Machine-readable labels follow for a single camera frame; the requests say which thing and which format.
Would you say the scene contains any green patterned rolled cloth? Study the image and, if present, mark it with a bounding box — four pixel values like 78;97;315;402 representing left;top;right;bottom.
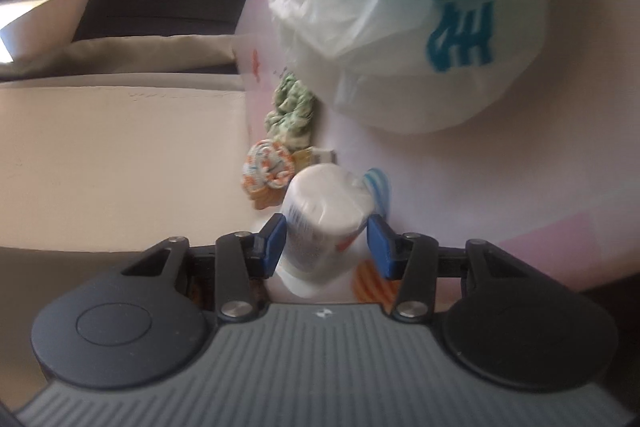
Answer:
263;72;317;152

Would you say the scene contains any white plastic bag teal print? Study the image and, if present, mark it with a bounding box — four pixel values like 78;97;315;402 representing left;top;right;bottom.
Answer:
246;0;555;136

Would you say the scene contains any beige cushion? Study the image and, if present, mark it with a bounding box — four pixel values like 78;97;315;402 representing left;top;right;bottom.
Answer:
0;33;242;82

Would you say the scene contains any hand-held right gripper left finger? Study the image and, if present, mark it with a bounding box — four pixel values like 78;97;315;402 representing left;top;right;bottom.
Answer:
122;213;288;323

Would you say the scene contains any white tissue roll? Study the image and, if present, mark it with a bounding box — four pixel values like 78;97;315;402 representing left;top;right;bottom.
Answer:
265;164;377;299

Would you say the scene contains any beige sofa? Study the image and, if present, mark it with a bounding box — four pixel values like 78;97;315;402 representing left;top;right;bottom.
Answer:
0;72;256;398

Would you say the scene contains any orange white knitted ball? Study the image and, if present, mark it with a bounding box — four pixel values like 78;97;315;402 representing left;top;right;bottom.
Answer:
241;139;297;211

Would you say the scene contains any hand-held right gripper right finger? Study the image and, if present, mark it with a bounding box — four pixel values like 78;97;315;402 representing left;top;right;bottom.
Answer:
366;214;526;322

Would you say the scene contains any pink checked blanket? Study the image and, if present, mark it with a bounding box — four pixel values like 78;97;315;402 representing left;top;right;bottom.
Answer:
234;0;640;305

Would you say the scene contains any small yellow white box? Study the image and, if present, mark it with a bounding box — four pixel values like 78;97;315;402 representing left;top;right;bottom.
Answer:
294;146;337;168

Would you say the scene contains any blue white striped item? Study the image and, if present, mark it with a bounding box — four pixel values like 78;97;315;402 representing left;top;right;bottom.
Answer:
361;167;391;219

